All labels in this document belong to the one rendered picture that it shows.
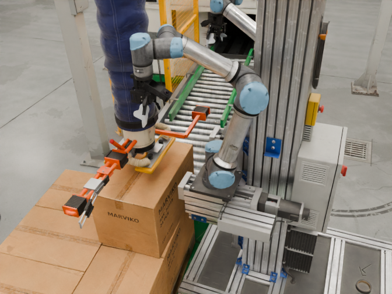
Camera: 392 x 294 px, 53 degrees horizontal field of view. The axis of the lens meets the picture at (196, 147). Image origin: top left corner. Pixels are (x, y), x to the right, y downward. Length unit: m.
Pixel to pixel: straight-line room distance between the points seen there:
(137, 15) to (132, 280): 1.37
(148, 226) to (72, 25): 1.86
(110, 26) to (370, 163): 2.98
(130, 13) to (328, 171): 1.15
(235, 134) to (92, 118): 2.25
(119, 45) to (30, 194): 2.30
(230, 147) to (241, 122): 0.13
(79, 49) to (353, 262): 2.61
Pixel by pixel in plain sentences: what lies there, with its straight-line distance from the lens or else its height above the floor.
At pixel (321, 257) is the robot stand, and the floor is 0.21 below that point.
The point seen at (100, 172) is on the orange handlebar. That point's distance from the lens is 1.92.
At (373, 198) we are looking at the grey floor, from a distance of 3.72.
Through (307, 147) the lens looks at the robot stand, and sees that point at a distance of 1.99.
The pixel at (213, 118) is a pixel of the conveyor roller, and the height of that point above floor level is 0.52.
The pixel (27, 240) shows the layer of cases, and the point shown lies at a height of 0.54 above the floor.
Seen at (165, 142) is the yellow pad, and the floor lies 1.08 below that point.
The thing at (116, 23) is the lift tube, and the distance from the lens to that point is 1.80.
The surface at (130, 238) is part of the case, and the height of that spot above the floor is 0.66.
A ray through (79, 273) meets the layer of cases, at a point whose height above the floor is 0.54.
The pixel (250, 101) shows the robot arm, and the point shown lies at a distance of 1.57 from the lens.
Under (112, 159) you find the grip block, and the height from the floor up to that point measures 1.21.
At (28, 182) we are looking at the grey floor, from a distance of 4.01.
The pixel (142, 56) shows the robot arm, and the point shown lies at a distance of 1.48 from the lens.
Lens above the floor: 2.37
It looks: 36 degrees down
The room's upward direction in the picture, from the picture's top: 2 degrees counter-clockwise
